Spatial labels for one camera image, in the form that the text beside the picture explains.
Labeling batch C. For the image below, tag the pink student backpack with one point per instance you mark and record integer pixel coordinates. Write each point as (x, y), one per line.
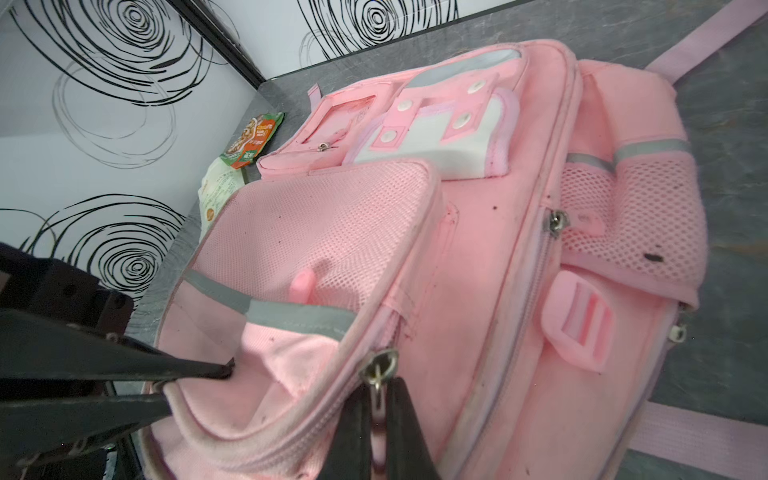
(513, 231)

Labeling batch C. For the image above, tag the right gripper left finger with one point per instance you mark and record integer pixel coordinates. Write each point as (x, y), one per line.
(350, 455)

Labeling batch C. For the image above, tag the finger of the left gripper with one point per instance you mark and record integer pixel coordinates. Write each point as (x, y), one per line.
(32, 427)
(39, 348)

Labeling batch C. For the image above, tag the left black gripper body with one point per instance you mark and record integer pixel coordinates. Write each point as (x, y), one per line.
(57, 290)

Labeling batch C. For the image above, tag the orange green food packet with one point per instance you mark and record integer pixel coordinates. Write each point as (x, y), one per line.
(252, 141)

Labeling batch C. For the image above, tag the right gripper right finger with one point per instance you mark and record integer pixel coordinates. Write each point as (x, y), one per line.
(407, 455)

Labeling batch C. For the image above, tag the white green spout pouch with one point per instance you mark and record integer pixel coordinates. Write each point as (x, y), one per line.
(219, 183)

